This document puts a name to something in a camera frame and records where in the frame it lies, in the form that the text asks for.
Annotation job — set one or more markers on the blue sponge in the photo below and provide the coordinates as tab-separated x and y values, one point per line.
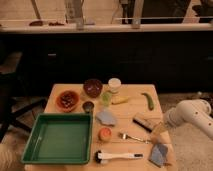
158	154

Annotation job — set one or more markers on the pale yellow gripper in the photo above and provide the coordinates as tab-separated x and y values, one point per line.
159	128

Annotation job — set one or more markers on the silver metal fork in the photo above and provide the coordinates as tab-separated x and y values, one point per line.
126	136

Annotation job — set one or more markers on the dark red bowl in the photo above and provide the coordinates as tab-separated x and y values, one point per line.
93	87

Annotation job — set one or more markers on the orange bowl with beans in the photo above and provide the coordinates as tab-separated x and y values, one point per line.
67	101

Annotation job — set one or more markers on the white handled dish brush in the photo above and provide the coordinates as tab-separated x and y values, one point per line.
103	157

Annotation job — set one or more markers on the yellow corn toy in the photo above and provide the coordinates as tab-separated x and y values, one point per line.
119	100

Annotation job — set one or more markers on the green chili pepper toy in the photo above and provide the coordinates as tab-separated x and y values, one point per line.
149	101

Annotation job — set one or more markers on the light blue cloth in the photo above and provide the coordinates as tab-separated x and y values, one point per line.
105	117

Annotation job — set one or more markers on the black office chair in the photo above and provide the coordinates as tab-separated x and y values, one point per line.
8	78

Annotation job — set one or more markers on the green plastic tray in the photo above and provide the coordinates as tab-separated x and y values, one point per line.
59	139

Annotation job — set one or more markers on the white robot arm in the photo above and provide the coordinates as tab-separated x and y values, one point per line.
196	112

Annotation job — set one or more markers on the small green cup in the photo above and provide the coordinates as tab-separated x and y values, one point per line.
106	98

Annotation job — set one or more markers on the white paper cup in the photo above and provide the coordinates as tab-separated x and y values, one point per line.
114	85

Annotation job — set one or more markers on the small dark metal cup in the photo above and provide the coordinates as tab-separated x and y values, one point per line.
88	107

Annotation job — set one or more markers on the orange toy fruit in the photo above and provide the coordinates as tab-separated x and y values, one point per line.
105	134

